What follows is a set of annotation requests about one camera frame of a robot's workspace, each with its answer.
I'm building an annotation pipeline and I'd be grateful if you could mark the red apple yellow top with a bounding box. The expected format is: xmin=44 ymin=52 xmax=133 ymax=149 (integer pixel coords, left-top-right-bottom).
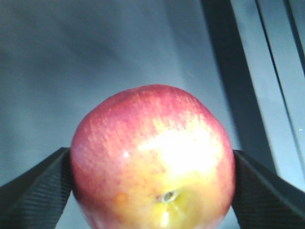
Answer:
xmin=70 ymin=84 xmax=235 ymax=229

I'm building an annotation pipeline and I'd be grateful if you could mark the black produce stand frame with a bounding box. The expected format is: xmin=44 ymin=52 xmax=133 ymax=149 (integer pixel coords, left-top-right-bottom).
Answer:
xmin=202 ymin=0 xmax=305 ymax=190

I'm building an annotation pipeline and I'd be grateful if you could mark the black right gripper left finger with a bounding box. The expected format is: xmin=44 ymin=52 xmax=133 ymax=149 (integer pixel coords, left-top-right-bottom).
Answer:
xmin=0 ymin=147 xmax=73 ymax=229

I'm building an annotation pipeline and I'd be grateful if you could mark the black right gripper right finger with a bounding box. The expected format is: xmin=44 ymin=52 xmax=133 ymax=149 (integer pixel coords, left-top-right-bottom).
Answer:
xmin=232 ymin=150 xmax=305 ymax=229

